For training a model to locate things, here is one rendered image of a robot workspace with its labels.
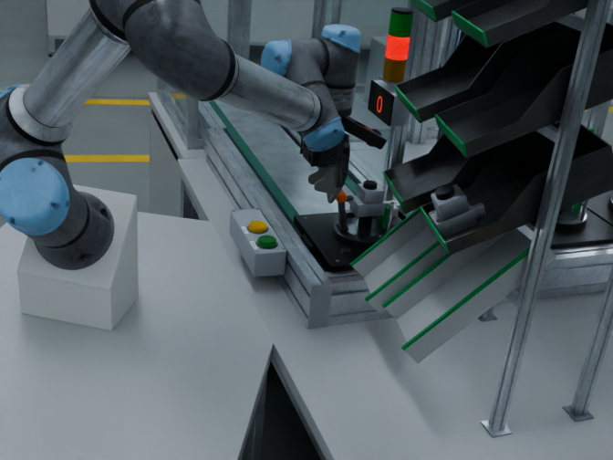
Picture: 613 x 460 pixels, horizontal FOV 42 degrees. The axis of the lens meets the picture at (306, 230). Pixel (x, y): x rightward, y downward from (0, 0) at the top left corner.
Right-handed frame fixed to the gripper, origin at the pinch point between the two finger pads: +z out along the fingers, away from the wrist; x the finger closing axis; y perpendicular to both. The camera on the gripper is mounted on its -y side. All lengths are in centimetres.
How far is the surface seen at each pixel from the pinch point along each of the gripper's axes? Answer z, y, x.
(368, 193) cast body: -1.5, -6.7, 2.3
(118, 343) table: 21, 47, 14
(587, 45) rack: -46, -11, 54
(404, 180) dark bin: -13.5, -3.3, 23.0
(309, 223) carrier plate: 9.7, 1.8, -7.5
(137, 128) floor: 106, -11, -336
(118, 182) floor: 106, 12, -254
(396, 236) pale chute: -1.1, -4.2, 21.5
